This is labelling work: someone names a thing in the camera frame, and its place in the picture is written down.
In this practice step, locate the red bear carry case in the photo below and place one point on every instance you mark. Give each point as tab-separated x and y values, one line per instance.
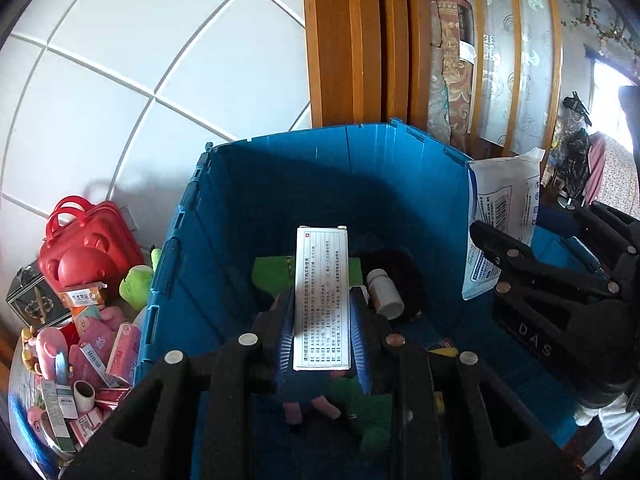
90	255

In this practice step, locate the white tape roll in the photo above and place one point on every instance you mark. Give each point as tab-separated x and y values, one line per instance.
84	394

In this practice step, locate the green white tall carton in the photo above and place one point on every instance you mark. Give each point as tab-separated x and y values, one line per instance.
60	405

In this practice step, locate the light green frog plush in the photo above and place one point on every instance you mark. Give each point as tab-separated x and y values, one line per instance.
135	282

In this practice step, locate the white printed packet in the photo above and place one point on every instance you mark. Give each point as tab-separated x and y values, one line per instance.
500	200

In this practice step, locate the pink plush toy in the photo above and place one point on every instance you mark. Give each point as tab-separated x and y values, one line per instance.
47	350

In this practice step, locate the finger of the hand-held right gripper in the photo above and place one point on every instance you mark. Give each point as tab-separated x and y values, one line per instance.
510	255
610	225

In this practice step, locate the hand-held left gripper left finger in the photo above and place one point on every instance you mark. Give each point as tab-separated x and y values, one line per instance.
286	340

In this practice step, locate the orange white labelled carton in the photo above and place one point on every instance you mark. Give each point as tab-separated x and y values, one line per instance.
82	295

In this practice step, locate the branch wall decoration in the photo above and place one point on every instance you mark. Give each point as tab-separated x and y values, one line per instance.
605	25

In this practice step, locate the white pill bottle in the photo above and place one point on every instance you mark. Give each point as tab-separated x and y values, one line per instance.
385	295

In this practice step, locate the dark green frog plush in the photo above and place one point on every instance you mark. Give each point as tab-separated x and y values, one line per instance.
370	420

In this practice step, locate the window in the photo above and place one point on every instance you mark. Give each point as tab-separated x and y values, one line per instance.
607	100

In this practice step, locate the black hanging clothes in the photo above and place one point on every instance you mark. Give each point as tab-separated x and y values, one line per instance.
577	145

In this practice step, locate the green plush toy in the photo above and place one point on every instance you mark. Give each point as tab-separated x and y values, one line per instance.
270	272

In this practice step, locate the blue plastic crate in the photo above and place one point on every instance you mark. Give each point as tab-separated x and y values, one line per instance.
300	185

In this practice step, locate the dark flask gift box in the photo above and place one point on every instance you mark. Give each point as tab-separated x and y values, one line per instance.
37	300

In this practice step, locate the white medicine box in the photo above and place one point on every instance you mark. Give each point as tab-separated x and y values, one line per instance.
322	300

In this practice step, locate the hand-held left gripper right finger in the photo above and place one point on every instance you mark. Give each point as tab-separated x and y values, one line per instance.
360	345

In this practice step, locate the wooden frosted room divider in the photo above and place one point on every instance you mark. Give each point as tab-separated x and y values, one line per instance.
520	60

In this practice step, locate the rolled patterned carpet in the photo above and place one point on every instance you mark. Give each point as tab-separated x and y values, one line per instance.
450	85

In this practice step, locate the wooden column panel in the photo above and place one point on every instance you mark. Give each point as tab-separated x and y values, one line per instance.
360	50

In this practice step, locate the pile of pink boxes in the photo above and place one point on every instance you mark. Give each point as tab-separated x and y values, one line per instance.
120	355

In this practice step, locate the small yellow toy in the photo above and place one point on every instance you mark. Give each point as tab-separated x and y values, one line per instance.
442	349

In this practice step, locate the pink floral cloth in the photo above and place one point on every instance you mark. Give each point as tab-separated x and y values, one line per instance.
610	170

